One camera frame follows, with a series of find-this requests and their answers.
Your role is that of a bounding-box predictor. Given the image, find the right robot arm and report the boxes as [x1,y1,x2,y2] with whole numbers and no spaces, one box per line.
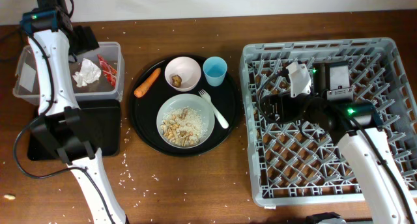
[257,61,416,223]

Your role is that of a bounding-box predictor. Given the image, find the brown food scrap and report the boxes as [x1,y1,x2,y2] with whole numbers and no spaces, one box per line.
[171,75,182,87]

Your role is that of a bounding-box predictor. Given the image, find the light blue plastic cup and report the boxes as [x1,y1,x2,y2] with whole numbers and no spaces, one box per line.
[203,57,227,87]

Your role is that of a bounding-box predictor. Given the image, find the grey dishwasher rack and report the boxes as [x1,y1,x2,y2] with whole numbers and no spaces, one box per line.
[239,38,416,208]

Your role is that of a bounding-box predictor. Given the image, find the orange carrot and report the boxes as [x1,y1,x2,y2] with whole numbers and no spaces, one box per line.
[134,68,162,98]

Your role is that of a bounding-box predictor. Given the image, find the pink bowl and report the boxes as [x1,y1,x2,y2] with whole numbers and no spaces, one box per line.
[164,57,201,92]

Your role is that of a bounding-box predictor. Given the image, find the round black serving tray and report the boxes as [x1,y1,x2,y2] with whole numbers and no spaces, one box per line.
[127,74,242,157]

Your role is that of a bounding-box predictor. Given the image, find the red candy wrapper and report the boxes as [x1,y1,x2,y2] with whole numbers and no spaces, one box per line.
[97,55,117,88]

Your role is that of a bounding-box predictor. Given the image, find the rice and nut leftovers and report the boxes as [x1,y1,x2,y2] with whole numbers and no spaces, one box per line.
[160,107,207,148]

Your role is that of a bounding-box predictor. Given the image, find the white plastic fork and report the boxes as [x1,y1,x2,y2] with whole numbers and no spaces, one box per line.
[198,89,229,129]

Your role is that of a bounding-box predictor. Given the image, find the peanut on table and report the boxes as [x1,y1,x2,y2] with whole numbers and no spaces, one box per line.
[4,194,16,200]

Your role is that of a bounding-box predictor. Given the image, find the clear plastic waste bin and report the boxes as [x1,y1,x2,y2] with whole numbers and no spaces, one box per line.
[12,42,125,105]

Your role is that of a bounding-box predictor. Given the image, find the white napkin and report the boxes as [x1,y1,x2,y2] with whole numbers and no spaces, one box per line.
[72,58,101,87]

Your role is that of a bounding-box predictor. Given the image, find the black rectangular tray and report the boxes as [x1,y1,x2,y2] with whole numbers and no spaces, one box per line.
[27,100,121,161]

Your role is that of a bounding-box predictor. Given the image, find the grey plate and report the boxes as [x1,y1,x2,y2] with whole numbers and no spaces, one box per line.
[156,94,216,149]

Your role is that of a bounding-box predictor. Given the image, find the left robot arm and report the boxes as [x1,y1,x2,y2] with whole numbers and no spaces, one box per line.
[20,0,128,223]

